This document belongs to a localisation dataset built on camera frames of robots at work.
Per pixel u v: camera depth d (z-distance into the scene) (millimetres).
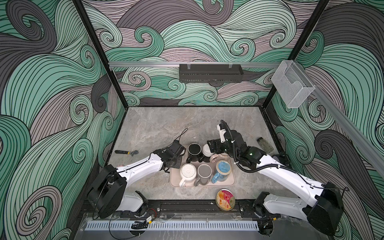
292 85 810
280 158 817
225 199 730
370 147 519
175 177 812
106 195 412
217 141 684
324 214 368
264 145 944
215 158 846
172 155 653
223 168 774
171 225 698
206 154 836
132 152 939
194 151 838
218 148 683
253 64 946
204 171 774
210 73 950
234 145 559
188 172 778
